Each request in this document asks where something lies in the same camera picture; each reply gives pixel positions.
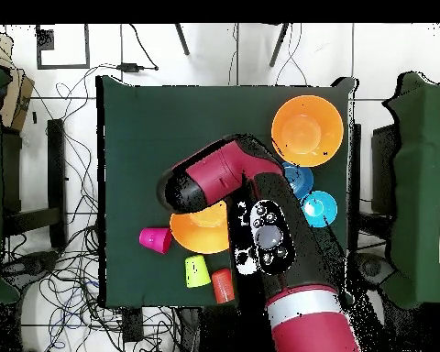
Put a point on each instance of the large orange bowl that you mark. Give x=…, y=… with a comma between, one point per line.
x=201, y=234
x=307, y=131

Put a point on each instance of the green cup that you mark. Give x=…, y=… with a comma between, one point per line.
x=197, y=273

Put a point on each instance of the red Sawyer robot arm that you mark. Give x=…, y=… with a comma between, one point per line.
x=220, y=172

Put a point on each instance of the red cup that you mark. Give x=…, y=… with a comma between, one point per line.
x=154, y=239

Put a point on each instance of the dark blue bowl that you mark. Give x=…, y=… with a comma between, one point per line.
x=302, y=179

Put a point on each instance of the orange cup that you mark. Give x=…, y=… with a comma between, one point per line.
x=223, y=286

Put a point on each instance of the dark green tablecloth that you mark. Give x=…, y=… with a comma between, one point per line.
x=150, y=128

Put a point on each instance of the light blue bowl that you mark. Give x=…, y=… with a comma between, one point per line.
x=321, y=209

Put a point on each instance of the black power adapter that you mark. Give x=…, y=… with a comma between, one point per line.
x=131, y=67

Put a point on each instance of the black tripod leg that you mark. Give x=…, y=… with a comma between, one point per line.
x=182, y=39
x=279, y=44

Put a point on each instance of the black stand base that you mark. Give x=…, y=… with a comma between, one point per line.
x=36, y=262
x=372, y=267

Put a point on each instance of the cardboard box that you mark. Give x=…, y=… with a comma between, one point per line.
x=18, y=95

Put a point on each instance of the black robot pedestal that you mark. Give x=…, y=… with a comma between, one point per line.
x=189, y=330

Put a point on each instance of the black bench frame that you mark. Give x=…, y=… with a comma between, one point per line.
x=57, y=165

